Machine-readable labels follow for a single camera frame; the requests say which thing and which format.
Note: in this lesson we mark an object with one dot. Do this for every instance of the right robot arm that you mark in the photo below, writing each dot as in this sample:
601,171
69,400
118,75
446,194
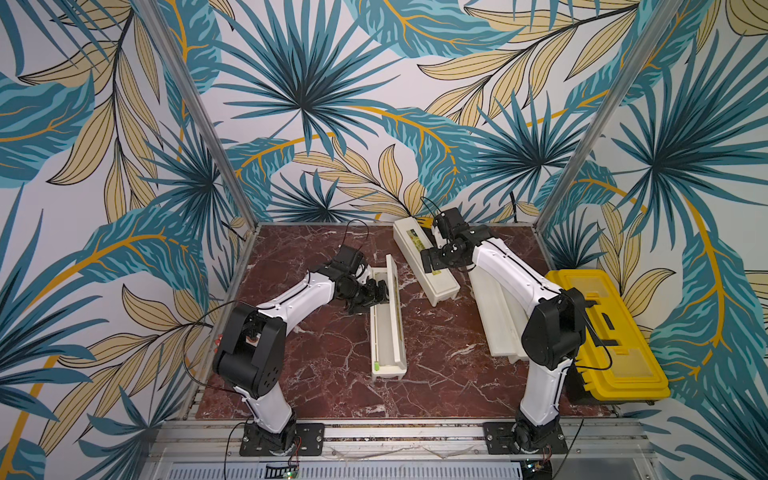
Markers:
556,326

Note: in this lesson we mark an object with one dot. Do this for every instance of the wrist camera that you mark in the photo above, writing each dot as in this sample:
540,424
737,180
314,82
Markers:
450,223
351,261

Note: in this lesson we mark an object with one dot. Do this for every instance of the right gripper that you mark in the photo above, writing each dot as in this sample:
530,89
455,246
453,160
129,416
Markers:
435,257

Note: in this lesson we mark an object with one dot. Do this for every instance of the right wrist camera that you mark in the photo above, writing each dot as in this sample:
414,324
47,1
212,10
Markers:
450,223

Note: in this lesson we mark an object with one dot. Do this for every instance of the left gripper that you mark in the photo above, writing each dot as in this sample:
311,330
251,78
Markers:
373,298

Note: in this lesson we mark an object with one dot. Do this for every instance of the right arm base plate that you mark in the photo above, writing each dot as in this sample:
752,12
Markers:
510,437

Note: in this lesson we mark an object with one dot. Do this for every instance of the aluminium front rail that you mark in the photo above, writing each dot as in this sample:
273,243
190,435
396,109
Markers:
436,439

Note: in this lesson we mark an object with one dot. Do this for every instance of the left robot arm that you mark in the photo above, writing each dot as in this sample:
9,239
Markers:
250,351

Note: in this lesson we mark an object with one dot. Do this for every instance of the yellow black toolbox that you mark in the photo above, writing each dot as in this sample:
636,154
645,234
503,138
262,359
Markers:
615,365

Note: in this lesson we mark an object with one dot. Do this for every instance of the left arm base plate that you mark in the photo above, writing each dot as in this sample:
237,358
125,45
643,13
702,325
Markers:
304,439

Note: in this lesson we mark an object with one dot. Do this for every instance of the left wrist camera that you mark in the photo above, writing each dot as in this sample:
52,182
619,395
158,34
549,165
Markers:
351,261

